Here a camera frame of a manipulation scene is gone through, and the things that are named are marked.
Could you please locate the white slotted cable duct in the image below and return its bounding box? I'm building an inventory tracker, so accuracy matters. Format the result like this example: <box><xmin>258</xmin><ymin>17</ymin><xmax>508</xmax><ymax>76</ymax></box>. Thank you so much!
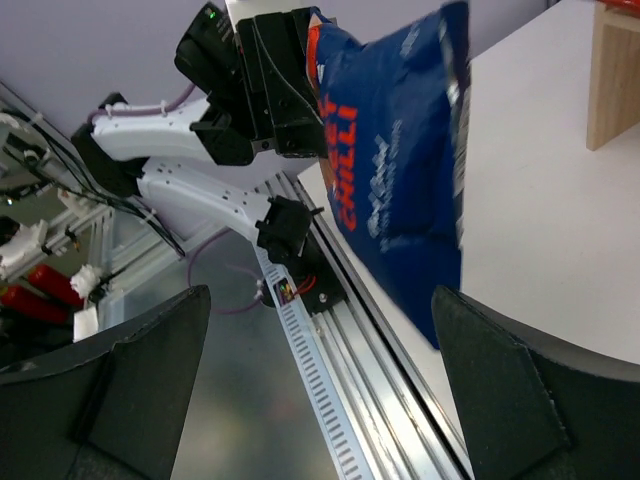
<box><xmin>254</xmin><ymin>247</ymin><xmax>380</xmax><ymax>479</ymax></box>

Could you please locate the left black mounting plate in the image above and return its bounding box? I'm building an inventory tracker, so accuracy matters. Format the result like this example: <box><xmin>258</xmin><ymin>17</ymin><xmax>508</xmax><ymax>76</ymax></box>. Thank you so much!
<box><xmin>294</xmin><ymin>260</ymin><xmax>347</xmax><ymax>316</ymax></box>

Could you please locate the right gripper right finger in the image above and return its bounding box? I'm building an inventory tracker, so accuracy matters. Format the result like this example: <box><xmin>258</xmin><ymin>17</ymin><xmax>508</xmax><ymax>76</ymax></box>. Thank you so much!
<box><xmin>432</xmin><ymin>287</ymin><xmax>639</xmax><ymax>479</ymax></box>

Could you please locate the blue Burts chilli bag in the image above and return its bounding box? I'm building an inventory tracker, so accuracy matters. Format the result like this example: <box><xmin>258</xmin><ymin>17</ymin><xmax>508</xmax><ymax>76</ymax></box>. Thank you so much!
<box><xmin>306</xmin><ymin>1</ymin><xmax>471</xmax><ymax>343</ymax></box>

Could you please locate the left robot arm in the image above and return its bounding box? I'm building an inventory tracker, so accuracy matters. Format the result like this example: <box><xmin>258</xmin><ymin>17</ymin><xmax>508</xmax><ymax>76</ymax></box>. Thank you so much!
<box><xmin>72</xmin><ymin>1</ymin><xmax>327</xmax><ymax>280</ymax></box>

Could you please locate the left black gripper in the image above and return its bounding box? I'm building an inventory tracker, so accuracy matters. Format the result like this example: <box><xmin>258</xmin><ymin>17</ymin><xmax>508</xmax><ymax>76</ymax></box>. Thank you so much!
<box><xmin>236</xmin><ymin>8</ymin><xmax>325</xmax><ymax>158</ymax></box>

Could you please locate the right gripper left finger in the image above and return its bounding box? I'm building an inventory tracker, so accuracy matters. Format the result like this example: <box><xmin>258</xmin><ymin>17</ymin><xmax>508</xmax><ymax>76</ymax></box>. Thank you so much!
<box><xmin>1</xmin><ymin>285</ymin><xmax>211</xmax><ymax>479</ymax></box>

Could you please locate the red fire extinguisher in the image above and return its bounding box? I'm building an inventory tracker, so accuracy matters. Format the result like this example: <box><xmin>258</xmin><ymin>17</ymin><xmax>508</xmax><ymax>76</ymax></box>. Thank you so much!
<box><xmin>1</xmin><ymin>264</ymin><xmax>84</xmax><ymax>326</ymax></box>

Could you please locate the wooden two-tier shelf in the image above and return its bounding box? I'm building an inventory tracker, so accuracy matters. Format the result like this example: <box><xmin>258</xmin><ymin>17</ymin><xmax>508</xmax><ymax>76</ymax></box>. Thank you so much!
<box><xmin>586</xmin><ymin>1</ymin><xmax>639</xmax><ymax>151</ymax></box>

